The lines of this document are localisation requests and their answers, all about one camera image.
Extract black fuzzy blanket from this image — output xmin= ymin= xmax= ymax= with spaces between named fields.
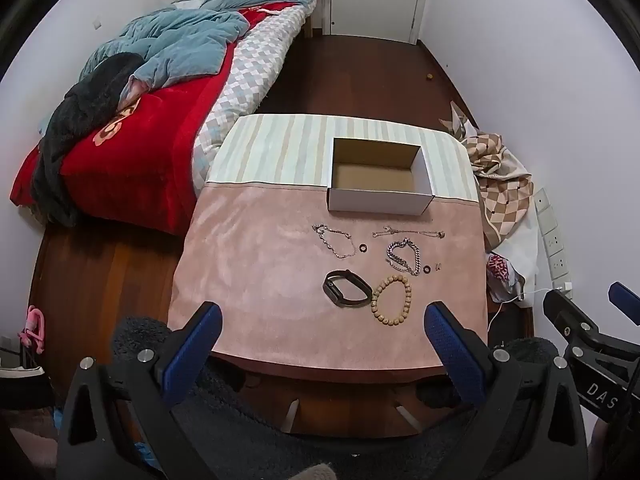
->
xmin=31 ymin=52 xmax=146 ymax=228

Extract thin silver chain bracelet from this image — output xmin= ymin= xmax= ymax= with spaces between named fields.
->
xmin=312 ymin=224 xmax=354 ymax=260

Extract wooden bed frame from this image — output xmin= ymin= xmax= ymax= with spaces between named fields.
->
xmin=303 ymin=0 xmax=327 ymax=39

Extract bed with red blanket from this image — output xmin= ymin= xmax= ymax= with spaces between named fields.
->
xmin=11 ymin=5 xmax=296 ymax=235

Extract brown wooden table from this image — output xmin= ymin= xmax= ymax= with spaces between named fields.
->
xmin=207 ymin=350 xmax=466 ymax=438

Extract chunky silver chain bracelet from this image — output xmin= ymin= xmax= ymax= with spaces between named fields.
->
xmin=385 ymin=239 xmax=422 ymax=277

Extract red white patterned bag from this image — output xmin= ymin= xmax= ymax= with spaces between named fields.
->
xmin=487 ymin=252 xmax=526 ymax=302

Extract pale striped table cloth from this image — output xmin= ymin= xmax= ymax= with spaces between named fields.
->
xmin=206 ymin=113 xmax=480 ymax=202

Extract white power strip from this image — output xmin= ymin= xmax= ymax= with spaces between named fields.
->
xmin=534 ymin=187 xmax=572 ymax=283

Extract grey white checked quilt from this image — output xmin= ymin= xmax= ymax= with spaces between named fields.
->
xmin=191 ymin=2 xmax=317 ymax=196

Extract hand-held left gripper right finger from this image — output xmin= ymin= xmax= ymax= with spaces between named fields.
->
xmin=424 ymin=301 xmax=590 ymax=480

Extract white cardboard box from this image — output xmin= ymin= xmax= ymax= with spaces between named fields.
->
xmin=327 ymin=137 xmax=436 ymax=213

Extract pink plastic item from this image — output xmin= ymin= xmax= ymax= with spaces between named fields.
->
xmin=19 ymin=305 xmax=46 ymax=356

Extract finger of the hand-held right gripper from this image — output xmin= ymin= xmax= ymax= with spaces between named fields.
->
xmin=543 ymin=287 xmax=608 ymax=361
xmin=608 ymin=281 xmax=640 ymax=328

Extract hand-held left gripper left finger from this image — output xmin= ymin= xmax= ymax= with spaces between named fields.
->
xmin=56 ymin=301 xmax=224 ymax=480

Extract wooden bead bracelet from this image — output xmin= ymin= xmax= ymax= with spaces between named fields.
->
xmin=370 ymin=276 xmax=414 ymax=326

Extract dark grey fuzzy trousers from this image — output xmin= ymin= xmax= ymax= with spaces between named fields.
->
xmin=112 ymin=316 xmax=561 ymax=480

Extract blue quilt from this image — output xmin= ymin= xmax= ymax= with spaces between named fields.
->
xmin=80 ymin=0 xmax=318 ymax=90

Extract dark object white edge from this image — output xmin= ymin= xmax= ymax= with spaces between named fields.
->
xmin=0 ymin=335 xmax=51 ymax=411

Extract beige checked cloth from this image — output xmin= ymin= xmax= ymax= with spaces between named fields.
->
xmin=440 ymin=100 xmax=536 ymax=251

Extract black smart band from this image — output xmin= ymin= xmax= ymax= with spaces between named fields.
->
xmin=322 ymin=269 xmax=374 ymax=308

